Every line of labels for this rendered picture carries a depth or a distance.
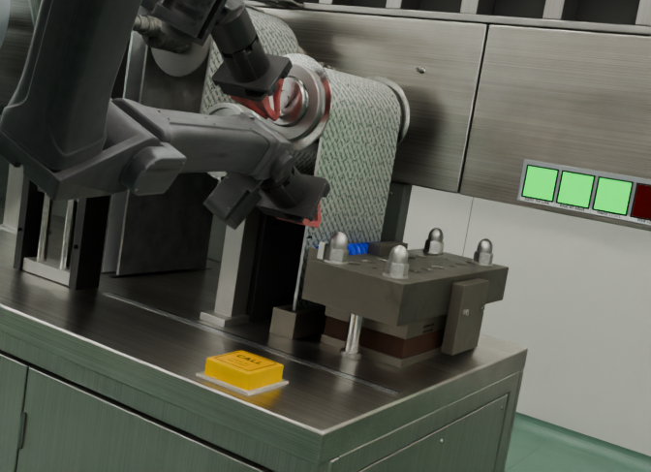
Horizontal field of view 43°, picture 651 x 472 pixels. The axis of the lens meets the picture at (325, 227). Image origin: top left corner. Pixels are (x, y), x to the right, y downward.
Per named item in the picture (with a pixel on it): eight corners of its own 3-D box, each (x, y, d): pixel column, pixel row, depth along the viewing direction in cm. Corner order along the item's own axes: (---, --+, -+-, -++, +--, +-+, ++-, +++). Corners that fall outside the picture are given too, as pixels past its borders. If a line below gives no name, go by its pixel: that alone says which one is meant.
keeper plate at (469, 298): (440, 352, 128) (452, 282, 127) (466, 343, 137) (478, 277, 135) (454, 357, 127) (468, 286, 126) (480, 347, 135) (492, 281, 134)
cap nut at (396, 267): (378, 274, 118) (383, 242, 117) (389, 272, 121) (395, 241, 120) (400, 280, 116) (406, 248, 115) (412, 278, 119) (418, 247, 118)
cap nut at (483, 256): (468, 262, 144) (473, 236, 144) (476, 261, 148) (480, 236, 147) (487, 267, 143) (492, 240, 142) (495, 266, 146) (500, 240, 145)
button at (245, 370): (202, 375, 102) (205, 357, 102) (238, 366, 108) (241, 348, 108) (247, 393, 99) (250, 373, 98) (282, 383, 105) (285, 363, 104)
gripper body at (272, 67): (272, 100, 115) (254, 60, 109) (214, 88, 120) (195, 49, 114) (294, 67, 118) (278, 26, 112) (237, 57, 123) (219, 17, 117)
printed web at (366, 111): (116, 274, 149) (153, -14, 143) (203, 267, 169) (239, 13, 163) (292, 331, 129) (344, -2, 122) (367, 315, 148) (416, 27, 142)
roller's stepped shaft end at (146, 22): (118, 30, 131) (121, 10, 130) (146, 37, 136) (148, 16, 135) (133, 31, 129) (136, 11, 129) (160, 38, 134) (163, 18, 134)
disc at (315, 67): (245, 141, 132) (261, 48, 130) (247, 142, 133) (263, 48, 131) (322, 158, 124) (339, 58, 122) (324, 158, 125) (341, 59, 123)
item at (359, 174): (299, 258, 127) (320, 138, 125) (375, 251, 147) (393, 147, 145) (302, 259, 127) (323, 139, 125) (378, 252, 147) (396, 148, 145)
